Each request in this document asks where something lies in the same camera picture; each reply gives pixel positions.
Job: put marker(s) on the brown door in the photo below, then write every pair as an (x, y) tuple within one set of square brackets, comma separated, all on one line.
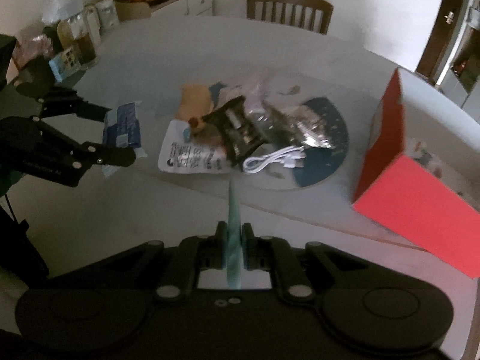
[(440, 36)]

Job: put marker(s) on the red cardboard box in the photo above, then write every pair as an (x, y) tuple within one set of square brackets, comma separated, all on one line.
[(420, 177)]

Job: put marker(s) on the silver foil snack bag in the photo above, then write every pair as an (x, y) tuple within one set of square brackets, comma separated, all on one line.
[(300, 127)]

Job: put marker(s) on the blue white snack packet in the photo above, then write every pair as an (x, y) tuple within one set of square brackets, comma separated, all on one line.
[(122, 129)]

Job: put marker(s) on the white drawer cabinet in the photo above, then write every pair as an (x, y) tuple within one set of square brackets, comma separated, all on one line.
[(178, 8)]

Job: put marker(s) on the yellow cookie plush toy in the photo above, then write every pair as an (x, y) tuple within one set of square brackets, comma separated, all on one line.
[(196, 102)]

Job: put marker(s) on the black snack packet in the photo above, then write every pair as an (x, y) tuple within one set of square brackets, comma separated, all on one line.
[(239, 136)]

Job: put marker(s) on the wooden chair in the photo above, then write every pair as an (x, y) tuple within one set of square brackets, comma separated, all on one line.
[(311, 15)]

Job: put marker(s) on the pink clear plastic bag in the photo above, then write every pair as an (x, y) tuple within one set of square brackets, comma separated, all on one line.
[(260, 91)]

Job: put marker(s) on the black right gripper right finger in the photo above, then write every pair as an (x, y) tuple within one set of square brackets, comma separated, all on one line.
[(264, 252)]

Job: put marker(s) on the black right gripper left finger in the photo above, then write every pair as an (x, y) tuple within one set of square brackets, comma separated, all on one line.
[(205, 252)]

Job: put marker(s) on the white printed pouch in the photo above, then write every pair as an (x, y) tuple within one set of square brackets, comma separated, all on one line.
[(179, 153)]

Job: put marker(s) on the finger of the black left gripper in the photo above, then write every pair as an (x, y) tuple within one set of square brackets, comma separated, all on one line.
[(62, 101), (101, 155)]

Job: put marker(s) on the light blue small box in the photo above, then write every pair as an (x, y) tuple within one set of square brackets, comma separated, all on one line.
[(65, 64)]

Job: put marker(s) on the teal green packet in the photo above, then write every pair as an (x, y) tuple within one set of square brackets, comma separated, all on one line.
[(233, 246)]

